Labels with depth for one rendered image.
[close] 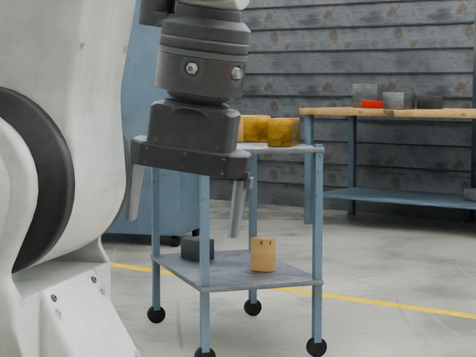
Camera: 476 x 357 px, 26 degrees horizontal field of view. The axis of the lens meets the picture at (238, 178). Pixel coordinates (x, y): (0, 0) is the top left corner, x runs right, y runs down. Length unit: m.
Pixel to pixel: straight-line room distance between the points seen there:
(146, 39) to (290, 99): 2.48
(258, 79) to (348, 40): 0.96
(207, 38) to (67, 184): 0.29
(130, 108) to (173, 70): 5.78
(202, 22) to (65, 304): 0.32
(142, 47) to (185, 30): 5.75
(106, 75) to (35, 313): 0.19
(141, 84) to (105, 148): 5.93
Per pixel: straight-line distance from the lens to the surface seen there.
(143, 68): 6.74
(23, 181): 0.73
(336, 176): 8.71
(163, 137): 1.02
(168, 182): 6.71
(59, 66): 0.76
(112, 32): 0.82
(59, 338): 0.79
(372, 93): 7.93
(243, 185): 1.02
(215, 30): 0.99
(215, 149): 1.01
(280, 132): 4.00
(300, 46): 8.88
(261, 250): 4.20
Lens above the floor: 1.08
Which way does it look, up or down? 5 degrees down
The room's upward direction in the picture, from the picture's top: straight up
